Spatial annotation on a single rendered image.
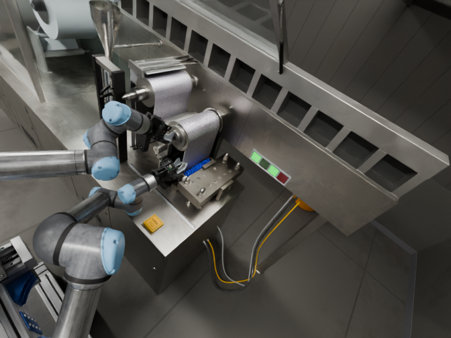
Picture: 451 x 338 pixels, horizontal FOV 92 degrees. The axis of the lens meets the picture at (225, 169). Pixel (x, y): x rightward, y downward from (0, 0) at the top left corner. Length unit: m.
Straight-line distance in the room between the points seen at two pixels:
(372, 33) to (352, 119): 1.95
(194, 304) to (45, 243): 1.45
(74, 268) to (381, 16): 2.89
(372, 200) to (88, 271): 1.05
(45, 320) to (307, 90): 1.83
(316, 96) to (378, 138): 0.28
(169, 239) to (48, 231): 0.55
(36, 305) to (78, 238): 1.17
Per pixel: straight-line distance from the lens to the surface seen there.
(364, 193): 1.11
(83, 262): 0.71
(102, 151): 0.75
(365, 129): 1.00
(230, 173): 1.28
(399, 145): 1.01
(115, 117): 0.76
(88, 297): 0.76
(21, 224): 2.37
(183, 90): 1.22
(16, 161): 0.76
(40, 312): 1.84
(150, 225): 1.13
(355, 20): 2.91
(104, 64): 1.13
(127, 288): 1.99
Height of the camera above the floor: 1.93
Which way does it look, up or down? 44 degrees down
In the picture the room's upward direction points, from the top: 24 degrees clockwise
